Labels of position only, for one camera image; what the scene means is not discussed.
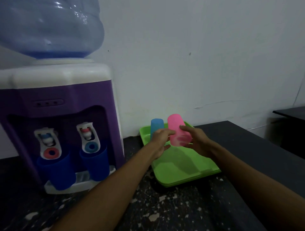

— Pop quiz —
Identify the black side table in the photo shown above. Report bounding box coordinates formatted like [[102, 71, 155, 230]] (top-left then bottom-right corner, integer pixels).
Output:
[[273, 106, 305, 160]]

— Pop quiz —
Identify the dark blue plastic cup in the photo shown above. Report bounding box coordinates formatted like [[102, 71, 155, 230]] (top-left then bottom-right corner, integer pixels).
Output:
[[80, 145, 110, 182], [37, 152, 77, 191]]

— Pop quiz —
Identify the person's right hand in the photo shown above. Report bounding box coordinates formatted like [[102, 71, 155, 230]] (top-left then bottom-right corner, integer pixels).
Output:
[[179, 125, 215, 158]]

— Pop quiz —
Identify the white tap with red knob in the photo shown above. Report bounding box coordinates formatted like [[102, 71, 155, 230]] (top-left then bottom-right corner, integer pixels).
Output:
[[76, 122, 100, 154]]

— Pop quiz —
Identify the white tap with blue knob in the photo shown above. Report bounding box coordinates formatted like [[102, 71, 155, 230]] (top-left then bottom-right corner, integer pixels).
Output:
[[34, 128, 62, 160]]

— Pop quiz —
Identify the purple and white water dispenser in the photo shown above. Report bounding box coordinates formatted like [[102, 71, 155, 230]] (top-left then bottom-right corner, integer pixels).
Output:
[[0, 58, 125, 195]]

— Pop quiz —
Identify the white drip tray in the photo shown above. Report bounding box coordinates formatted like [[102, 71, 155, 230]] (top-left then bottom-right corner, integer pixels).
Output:
[[44, 165, 116, 195]]

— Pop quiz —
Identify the green plastic tray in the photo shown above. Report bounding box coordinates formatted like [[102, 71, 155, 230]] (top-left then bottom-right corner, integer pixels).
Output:
[[139, 121, 221, 188]]

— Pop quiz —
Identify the person's left forearm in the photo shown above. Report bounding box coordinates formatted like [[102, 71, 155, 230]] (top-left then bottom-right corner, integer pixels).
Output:
[[51, 142, 159, 231]]

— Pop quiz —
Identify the light blue plastic cup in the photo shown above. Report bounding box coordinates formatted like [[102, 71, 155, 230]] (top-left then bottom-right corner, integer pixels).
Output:
[[150, 118, 164, 141]]

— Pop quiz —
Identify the large blue water bottle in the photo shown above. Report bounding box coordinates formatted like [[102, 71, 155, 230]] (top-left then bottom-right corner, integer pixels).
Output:
[[0, 0, 105, 60]]

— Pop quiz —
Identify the person's left hand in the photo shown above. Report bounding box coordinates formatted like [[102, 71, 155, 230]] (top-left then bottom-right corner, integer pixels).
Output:
[[148, 129, 177, 160]]

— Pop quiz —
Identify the pink plastic cup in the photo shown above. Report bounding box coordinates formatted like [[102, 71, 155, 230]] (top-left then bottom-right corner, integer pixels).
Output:
[[167, 114, 192, 147]]

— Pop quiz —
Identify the person's right forearm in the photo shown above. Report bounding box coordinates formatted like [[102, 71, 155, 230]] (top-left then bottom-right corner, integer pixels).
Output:
[[209, 143, 305, 231]]

